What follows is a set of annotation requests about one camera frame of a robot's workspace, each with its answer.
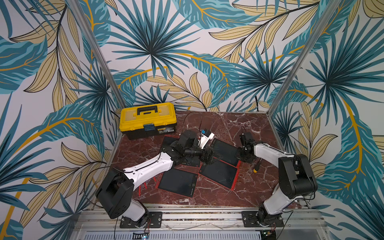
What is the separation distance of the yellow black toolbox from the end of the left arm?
1.07 ft

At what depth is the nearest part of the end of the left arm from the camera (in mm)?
667

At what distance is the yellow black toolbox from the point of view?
0.94 meters
